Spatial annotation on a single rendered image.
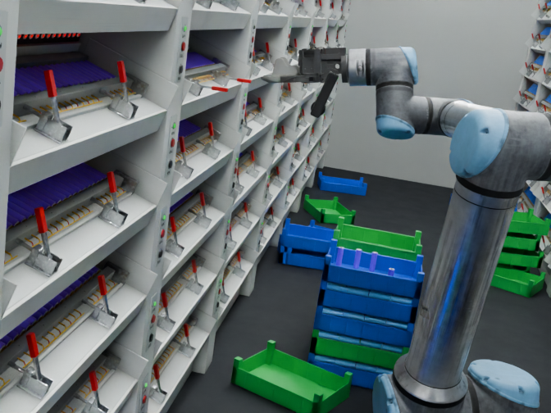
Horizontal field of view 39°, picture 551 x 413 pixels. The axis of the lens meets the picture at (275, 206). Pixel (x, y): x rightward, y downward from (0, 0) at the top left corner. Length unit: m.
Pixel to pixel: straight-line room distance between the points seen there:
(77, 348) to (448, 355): 0.68
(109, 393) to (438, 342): 0.64
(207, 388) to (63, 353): 1.08
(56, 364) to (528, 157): 0.82
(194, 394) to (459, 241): 1.13
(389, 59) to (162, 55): 0.63
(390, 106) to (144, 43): 0.65
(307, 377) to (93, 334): 1.20
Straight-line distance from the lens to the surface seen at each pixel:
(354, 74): 1.90
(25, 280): 1.08
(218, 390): 2.34
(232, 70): 2.16
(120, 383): 1.63
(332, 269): 2.36
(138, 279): 1.58
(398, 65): 1.89
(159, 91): 1.48
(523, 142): 1.32
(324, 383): 2.44
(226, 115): 2.18
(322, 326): 2.42
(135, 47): 1.50
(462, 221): 1.38
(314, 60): 1.91
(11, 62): 0.90
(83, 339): 1.36
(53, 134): 1.07
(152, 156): 1.51
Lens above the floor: 1.10
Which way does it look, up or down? 14 degrees down
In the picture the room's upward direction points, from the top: 8 degrees clockwise
